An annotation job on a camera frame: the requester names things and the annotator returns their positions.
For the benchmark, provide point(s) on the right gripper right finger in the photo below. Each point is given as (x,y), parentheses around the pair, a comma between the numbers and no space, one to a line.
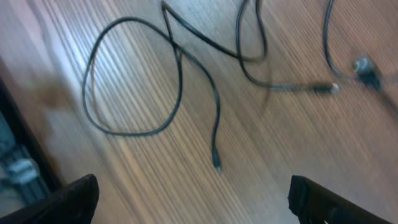
(312,203)

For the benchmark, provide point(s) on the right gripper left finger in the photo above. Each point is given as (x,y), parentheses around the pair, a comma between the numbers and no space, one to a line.
(74,204)

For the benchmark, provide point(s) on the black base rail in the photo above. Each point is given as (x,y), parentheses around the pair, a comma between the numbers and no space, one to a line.
(26,174)

